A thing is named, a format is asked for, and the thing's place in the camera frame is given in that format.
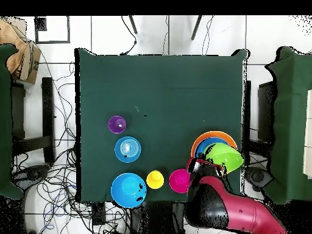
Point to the large blue bowl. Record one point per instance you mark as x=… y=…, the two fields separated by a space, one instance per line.
x=128 y=189
x=207 y=142

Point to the black power brick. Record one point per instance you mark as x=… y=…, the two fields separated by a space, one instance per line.
x=98 y=214

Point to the small red bowl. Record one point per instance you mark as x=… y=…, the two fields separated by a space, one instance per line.
x=179 y=180

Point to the green cloth side table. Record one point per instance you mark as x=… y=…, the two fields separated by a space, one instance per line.
x=4 y=121
x=290 y=121

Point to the black square floor frame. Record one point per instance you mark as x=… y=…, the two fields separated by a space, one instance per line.
x=40 y=24

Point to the small blue ridged bowl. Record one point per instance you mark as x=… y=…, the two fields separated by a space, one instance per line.
x=128 y=149

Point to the dark green tablecloth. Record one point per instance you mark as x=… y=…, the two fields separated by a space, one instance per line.
x=158 y=85

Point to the black floor stand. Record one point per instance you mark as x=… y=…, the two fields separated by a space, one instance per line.
x=48 y=109

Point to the large green bowl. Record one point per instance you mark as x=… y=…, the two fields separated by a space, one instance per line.
x=226 y=156

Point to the yellow cup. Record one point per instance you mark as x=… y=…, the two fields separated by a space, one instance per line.
x=155 y=180

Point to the large orange bowl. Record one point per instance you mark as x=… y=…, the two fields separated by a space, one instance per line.
x=214 y=134

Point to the black box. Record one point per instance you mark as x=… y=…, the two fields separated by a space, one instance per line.
x=265 y=109

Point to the black robot pedestal leg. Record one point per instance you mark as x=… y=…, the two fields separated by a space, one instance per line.
x=31 y=174
x=258 y=176

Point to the black tripod leg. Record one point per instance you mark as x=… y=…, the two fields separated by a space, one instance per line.
x=133 y=24
x=196 y=28

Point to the cardboard box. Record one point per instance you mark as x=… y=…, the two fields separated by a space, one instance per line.
x=30 y=61

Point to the purple cup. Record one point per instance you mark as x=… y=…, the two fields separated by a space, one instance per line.
x=117 y=124

